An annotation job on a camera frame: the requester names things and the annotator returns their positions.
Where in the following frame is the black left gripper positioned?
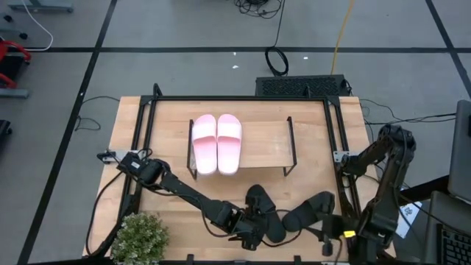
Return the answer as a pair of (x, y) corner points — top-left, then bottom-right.
(230, 204), (280, 252)

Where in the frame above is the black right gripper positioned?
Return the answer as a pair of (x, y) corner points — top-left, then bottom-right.
(304, 200), (364, 258)

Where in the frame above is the black slide sandal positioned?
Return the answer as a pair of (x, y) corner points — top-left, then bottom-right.
(281, 190), (336, 233)
(245, 183), (287, 244)

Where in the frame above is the pink slide sandal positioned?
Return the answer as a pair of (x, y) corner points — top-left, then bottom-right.
(216, 113), (243, 176)
(191, 113), (218, 176)

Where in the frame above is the white paper sheet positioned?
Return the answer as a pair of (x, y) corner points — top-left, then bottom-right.
(395, 200), (423, 239)

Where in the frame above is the black desk bar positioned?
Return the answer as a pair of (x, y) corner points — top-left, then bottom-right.
(399, 174), (450, 202)

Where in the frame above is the green potted plant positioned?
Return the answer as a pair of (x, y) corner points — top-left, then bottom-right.
(110, 211), (170, 265)

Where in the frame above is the black perforated computer case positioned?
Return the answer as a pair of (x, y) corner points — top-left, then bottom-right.
(255, 74), (350, 98)

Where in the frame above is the grey laptop with black keyboard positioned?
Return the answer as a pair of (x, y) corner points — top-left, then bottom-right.
(422, 190), (471, 265)

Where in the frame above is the grey monitor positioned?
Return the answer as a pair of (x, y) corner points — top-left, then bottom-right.
(447, 99), (471, 205)

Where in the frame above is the grey metal base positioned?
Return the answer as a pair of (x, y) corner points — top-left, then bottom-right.
(7, 0), (74, 14)
(0, 88), (29, 99)

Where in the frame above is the red and black cart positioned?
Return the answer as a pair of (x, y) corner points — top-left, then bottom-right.
(0, 38), (32, 89)

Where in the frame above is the wooden shelf with black frame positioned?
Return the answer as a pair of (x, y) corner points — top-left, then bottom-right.
(186, 116), (298, 177)

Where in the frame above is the long black cable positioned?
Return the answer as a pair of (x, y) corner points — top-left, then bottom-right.
(399, 191), (471, 236)

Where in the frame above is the black metal rig frame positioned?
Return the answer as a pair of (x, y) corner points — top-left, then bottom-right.
(82, 82), (397, 265)

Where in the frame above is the black power cable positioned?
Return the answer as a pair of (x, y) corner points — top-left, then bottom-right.
(85, 171), (126, 257)

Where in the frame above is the black coiled cable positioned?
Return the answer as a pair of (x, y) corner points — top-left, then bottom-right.
(264, 0), (290, 77)

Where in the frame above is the yellow cable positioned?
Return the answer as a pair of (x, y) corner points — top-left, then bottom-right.
(330, 0), (356, 76)

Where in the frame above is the thin black floor cable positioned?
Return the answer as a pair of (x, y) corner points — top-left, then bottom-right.
(74, 95), (121, 133)

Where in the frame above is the black cable tangle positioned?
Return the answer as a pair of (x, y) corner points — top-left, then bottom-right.
(233, 0), (284, 19)

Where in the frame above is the white cable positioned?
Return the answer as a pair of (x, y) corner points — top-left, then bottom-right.
(21, 0), (54, 52)

